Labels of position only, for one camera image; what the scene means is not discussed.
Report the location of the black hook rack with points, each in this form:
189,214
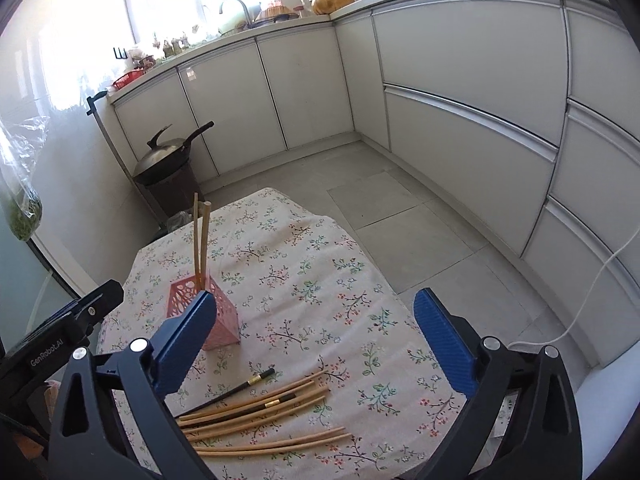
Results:
120,53

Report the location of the pink perforated chopstick holder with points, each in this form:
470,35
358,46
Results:
225,320

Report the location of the wooden chopstick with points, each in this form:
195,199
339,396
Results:
196,235
205,240

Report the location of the red basket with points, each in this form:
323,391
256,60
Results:
129,80

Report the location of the white kitchen cabinets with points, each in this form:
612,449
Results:
450,60

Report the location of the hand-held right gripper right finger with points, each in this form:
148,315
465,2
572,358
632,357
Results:
445,345

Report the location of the crumpled plastic bag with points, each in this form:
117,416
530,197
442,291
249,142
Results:
178,221

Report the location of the grey pole with black clamp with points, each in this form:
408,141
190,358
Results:
103,125

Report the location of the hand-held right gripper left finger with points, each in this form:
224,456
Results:
185,347

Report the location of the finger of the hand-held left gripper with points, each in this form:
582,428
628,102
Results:
102,300

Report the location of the woven basket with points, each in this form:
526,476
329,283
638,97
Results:
272,12

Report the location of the black wok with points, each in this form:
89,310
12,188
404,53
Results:
200,132

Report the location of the plastic bag of greens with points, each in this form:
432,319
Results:
22,215

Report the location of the bunch of wooden chopsticks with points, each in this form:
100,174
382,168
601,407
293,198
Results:
280,444

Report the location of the glass sliding door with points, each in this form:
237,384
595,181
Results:
20,285

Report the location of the floral tablecloth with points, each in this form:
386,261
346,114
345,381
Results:
310,310

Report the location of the cluster of small jars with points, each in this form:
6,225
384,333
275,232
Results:
172,46

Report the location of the pale green container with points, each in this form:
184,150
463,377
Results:
231,22

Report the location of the brown bin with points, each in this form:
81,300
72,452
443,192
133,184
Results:
172,195

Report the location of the dark wok lid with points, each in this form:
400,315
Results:
160,152

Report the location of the black chopstick with gold band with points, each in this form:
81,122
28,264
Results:
287,398
240,388

